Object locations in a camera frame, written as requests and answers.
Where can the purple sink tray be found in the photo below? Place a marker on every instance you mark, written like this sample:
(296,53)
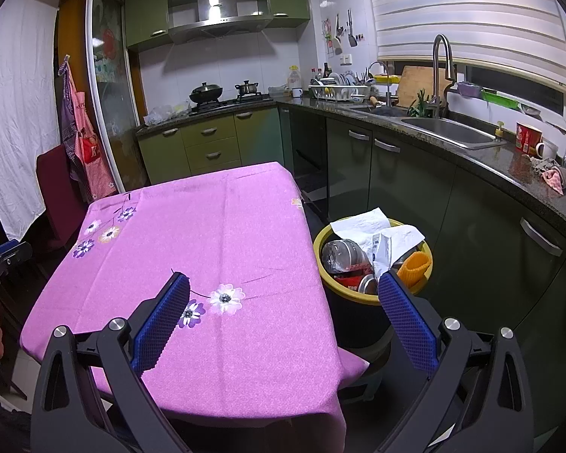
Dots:
(468,88)

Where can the dark stone countertop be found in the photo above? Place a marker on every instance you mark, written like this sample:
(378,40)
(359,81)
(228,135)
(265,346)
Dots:
(514,170)

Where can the white window blind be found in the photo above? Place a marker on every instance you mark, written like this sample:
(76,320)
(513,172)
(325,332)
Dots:
(453,9)

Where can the dish rack with dishes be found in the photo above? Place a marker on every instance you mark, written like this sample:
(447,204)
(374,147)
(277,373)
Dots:
(339,88)

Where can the steel sink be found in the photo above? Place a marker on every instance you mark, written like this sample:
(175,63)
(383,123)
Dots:
(453,131)

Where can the purple checkered apron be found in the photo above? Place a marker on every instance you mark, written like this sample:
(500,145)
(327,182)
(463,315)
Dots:
(67,113)

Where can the cooking oil bottle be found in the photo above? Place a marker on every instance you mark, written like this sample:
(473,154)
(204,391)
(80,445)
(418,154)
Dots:
(293,78)

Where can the hanging kitchen utensils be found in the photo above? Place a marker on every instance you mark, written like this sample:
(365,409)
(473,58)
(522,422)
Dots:
(339,33)

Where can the tall steel faucet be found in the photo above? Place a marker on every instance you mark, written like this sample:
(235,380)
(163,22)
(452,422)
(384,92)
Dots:
(436,75)

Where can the pink floral tablecloth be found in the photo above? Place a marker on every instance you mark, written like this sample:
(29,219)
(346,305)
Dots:
(217,226)

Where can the sliding glass door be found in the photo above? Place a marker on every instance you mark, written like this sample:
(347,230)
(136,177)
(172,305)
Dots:
(113,94)

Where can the gas stove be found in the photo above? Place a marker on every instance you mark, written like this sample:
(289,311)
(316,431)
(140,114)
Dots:
(236,103)

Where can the maroon chair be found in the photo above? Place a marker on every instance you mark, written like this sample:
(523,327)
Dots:
(56,188)

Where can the steel pot with lid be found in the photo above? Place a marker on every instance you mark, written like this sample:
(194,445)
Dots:
(246,88)

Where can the green base cabinet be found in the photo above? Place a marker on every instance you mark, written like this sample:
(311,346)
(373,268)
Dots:
(212,146)

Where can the dark base cabinet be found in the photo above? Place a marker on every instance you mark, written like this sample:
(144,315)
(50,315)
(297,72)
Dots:
(476,245)

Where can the wooden cutting board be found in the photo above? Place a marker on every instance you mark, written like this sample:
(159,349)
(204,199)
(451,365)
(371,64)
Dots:
(417,85)

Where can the green sink tray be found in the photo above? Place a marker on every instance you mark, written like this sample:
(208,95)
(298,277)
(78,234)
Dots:
(500,99)

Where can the pink and grey rag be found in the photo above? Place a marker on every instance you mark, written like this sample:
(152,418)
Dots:
(554,174)

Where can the white tissue sheet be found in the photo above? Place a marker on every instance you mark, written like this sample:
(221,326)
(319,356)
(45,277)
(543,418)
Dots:
(363,226)

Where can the white wall socket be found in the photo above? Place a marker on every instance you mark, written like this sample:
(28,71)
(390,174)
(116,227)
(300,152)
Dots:
(345,60)

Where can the orange cloth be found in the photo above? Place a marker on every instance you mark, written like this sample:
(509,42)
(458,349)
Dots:
(414,269)

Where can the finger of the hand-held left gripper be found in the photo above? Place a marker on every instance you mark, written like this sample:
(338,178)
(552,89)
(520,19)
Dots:
(2,251)

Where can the small steel faucet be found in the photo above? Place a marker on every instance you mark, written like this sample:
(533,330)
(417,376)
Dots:
(386,85)

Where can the white enamel mug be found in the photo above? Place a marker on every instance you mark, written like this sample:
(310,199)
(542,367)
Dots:
(297,93)

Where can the metal can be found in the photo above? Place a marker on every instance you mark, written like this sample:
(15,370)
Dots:
(368,285)

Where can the green vegetables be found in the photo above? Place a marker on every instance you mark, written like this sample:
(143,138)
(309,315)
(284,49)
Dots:
(420,104)

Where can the red checkered apron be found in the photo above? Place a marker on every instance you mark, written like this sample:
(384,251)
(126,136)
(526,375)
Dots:
(92,151)

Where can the clear plastic bags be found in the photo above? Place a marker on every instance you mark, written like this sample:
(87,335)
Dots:
(165,114)

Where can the small yellow bottle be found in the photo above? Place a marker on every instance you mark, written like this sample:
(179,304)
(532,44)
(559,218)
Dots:
(500,131)

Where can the white hanging sheet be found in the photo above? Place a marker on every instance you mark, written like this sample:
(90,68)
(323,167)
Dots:
(14,127)

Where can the yellow strip on rack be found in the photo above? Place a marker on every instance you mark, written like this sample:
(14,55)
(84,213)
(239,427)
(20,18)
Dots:
(386,78)

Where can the black wok with lid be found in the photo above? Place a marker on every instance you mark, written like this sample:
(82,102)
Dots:
(206,93)

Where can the green upper cabinet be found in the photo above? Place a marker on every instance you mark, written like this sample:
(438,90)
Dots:
(146,14)

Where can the white napkin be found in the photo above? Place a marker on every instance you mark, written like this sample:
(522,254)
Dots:
(396,245)

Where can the dark sauce bottles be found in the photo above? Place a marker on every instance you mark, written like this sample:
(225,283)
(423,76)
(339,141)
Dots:
(321,73)

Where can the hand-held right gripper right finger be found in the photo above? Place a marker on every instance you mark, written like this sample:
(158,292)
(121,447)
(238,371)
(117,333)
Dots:
(408,325)

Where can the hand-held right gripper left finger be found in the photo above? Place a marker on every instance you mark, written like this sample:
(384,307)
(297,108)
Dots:
(162,325)

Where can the white ceramic mug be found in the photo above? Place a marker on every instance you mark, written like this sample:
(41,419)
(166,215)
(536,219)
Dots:
(547,150)

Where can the clear food container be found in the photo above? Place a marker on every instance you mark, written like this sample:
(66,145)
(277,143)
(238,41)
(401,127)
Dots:
(278,90)

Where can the steel range hood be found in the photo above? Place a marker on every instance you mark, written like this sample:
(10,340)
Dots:
(217,14)

